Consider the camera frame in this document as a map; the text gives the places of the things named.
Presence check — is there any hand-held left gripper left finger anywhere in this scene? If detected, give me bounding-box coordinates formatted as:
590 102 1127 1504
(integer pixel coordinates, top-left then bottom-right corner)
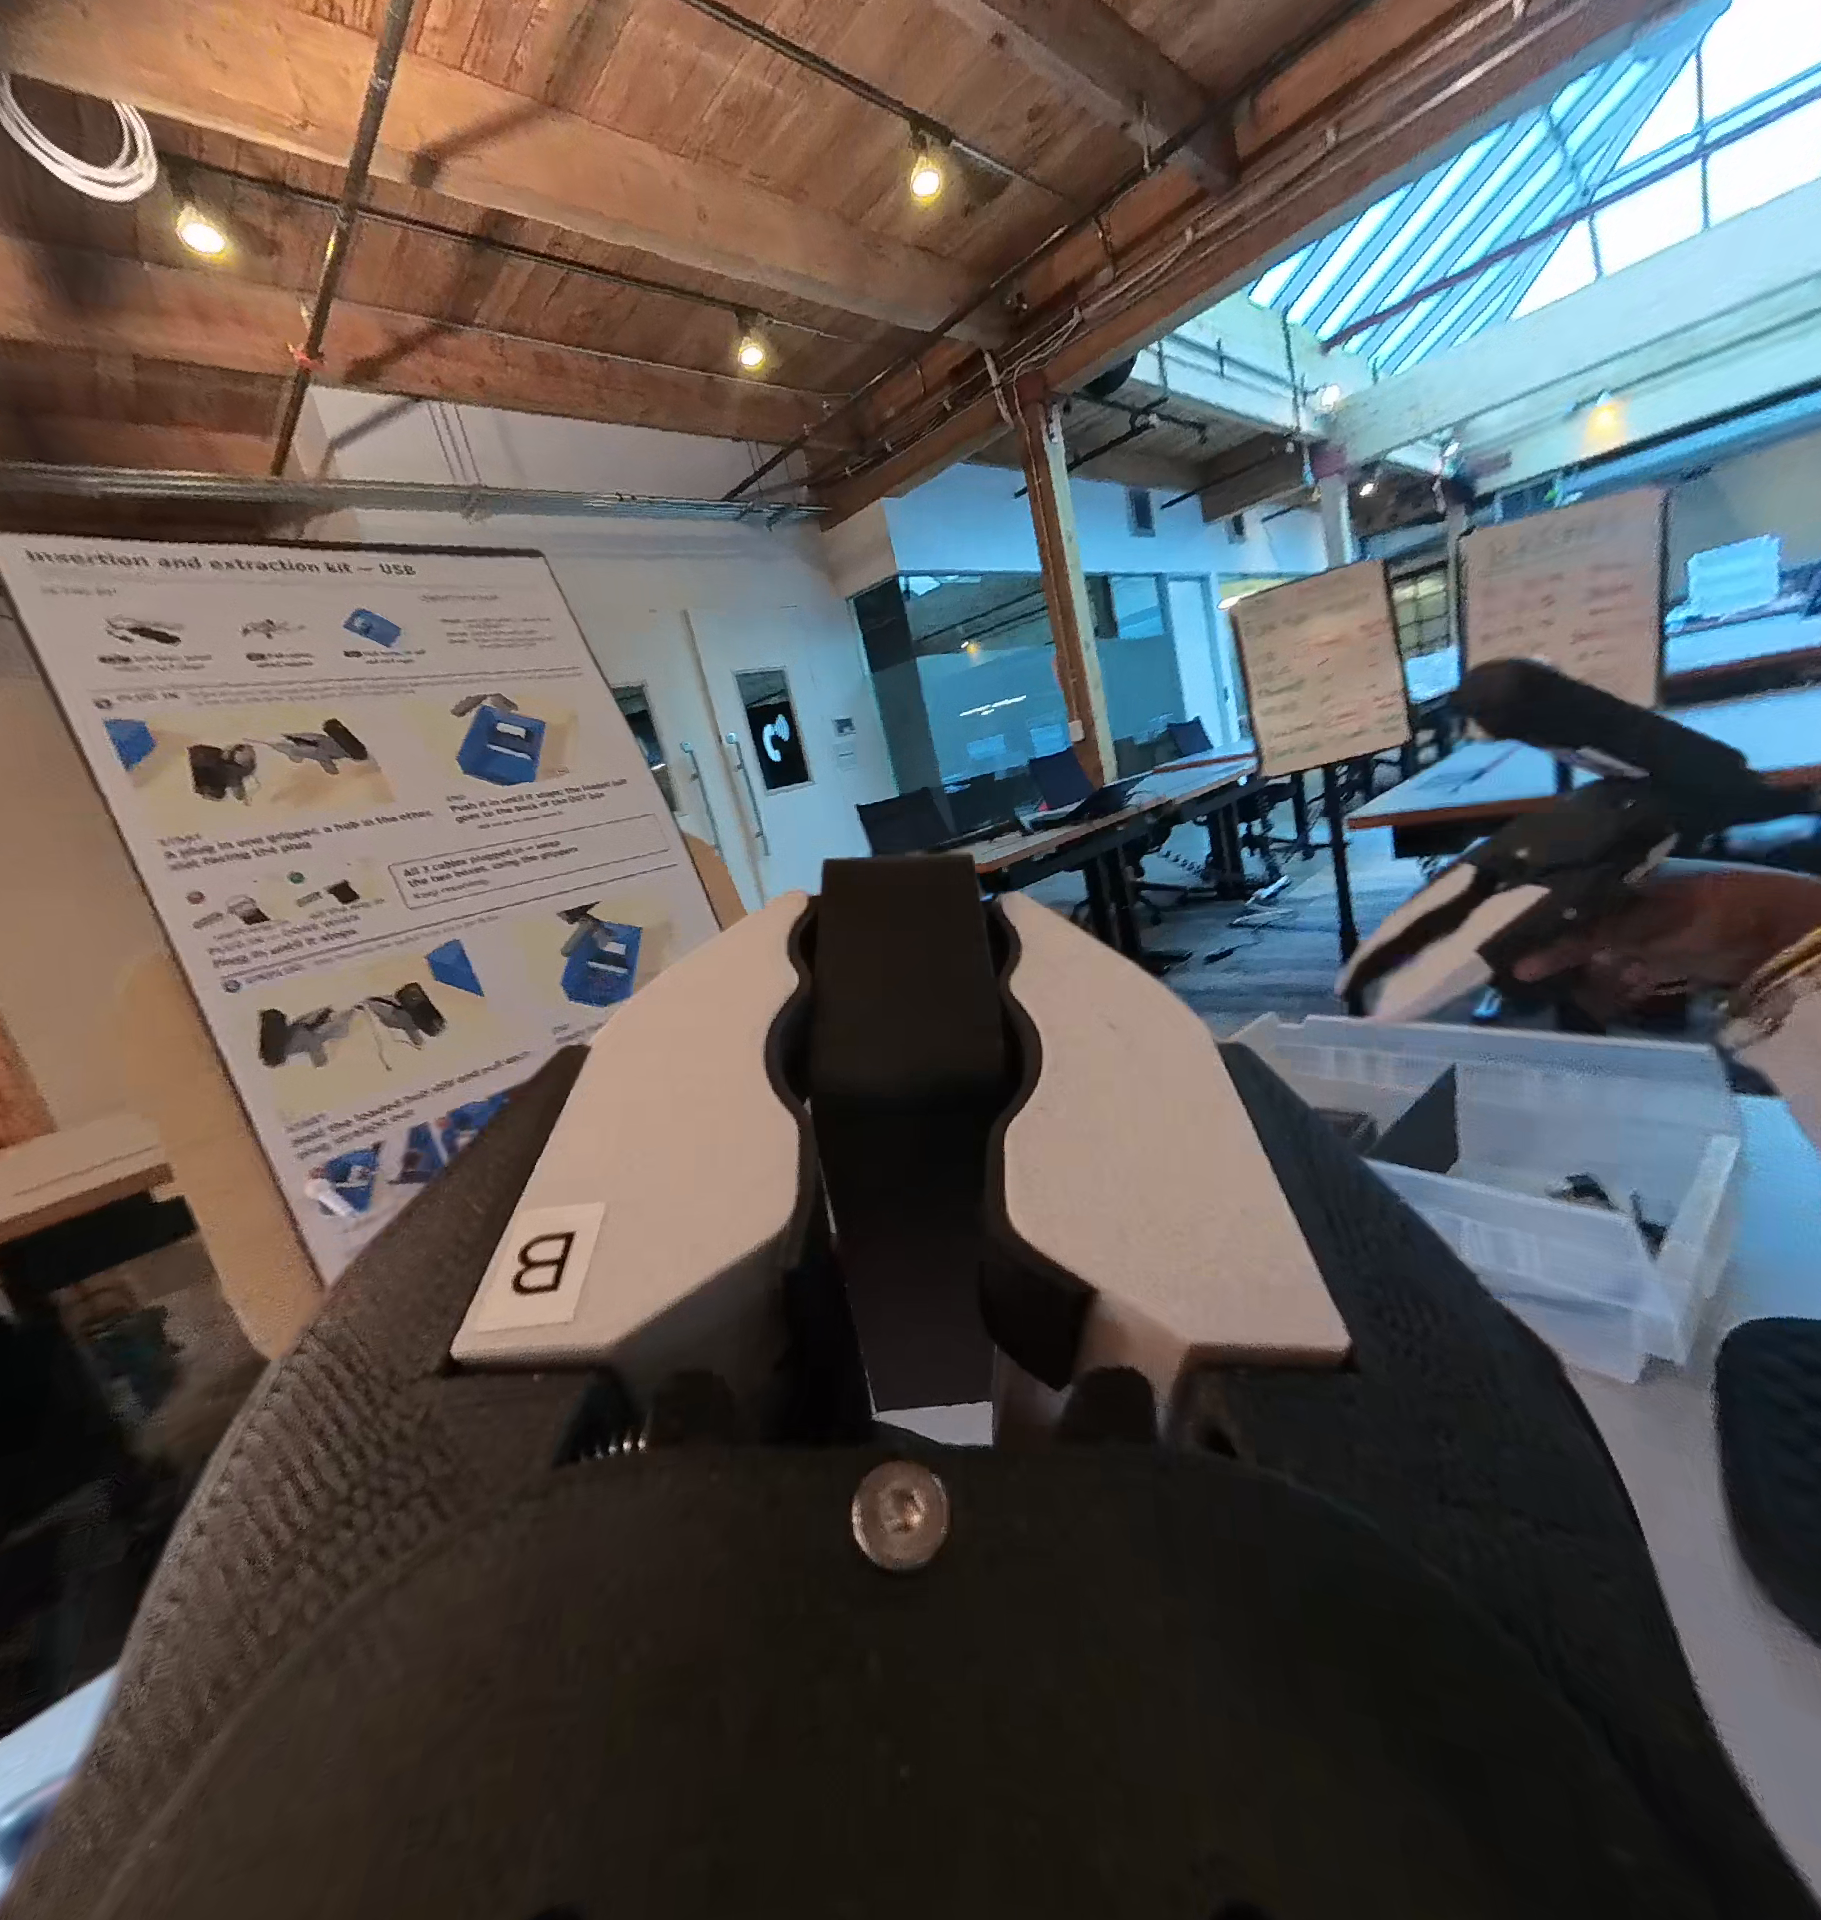
448 888 828 1427

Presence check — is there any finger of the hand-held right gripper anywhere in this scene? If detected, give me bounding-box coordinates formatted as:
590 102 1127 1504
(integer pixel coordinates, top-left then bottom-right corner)
1336 885 1552 1024
1361 862 1503 975

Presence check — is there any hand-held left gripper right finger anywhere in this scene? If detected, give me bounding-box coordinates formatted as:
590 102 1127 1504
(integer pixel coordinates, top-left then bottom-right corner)
980 892 1355 1434

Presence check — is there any black usb hub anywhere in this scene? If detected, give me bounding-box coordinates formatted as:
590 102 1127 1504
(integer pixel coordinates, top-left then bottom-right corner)
807 853 1011 1413

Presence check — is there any black usb cable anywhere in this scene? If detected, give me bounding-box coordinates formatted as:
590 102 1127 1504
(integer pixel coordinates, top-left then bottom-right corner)
1544 1174 1664 1249

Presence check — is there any clear plastic bin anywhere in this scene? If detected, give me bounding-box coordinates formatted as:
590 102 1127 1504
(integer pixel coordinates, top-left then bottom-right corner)
1221 1009 1746 1383

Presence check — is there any person's right forearm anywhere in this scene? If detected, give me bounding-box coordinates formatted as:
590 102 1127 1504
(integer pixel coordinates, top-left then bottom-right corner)
1720 915 1821 1202

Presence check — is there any person's right hand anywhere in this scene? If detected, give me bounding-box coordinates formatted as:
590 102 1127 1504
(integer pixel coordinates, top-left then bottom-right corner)
1506 867 1821 1036

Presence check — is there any wooden top desk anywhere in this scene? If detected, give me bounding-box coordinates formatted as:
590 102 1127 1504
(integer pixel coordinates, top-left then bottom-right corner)
1341 678 1821 969
965 754 1260 969

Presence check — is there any handwritten whiteboard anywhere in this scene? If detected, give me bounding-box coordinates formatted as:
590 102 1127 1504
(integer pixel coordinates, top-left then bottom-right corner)
1455 481 1670 709
1230 558 1415 782

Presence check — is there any instruction poster board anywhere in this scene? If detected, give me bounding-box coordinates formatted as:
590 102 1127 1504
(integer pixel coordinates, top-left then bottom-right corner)
0 529 720 1294

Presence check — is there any door with dark window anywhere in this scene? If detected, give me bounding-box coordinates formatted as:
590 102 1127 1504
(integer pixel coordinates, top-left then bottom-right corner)
685 606 819 864

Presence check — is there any low wooden table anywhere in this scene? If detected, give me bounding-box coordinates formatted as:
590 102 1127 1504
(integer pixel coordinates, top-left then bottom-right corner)
0 1113 201 1309

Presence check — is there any black mesh chair back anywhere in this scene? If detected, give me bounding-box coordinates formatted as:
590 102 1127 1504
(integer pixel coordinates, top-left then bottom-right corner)
1709 1318 1821 1682

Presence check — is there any wooden support post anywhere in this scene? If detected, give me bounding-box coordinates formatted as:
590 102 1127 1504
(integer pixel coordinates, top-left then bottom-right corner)
1017 387 1116 783

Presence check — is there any white cable coil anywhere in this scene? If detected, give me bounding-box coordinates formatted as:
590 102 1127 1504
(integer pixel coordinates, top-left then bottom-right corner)
0 64 163 206

